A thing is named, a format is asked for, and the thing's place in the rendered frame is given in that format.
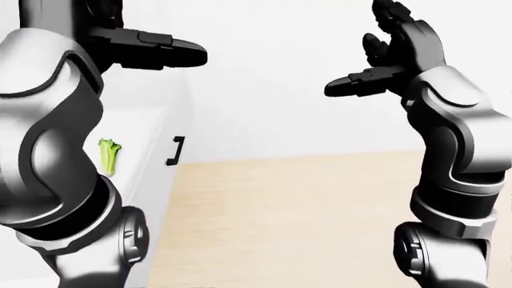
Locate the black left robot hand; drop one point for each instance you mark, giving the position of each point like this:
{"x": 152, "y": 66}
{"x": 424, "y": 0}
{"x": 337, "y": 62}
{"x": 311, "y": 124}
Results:
{"x": 132, "y": 45}

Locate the green celery stalk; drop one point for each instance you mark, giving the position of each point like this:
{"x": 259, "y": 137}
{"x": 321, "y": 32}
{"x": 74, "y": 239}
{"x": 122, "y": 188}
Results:
{"x": 109, "y": 156}

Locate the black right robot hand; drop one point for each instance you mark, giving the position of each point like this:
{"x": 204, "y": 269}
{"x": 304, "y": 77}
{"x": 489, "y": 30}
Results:
{"x": 404, "y": 45}

